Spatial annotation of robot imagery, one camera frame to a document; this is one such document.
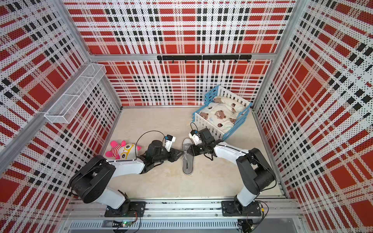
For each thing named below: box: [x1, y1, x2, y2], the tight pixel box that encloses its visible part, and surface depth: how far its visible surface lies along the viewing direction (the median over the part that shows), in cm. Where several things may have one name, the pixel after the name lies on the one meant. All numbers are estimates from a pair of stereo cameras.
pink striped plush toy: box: [105, 140, 142, 160], surface depth 90 cm
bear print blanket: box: [197, 96, 246, 134], surface depth 104 cm
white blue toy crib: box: [191, 85, 253, 141], surface depth 104 cm
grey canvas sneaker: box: [181, 137, 195, 176], surface depth 89 cm
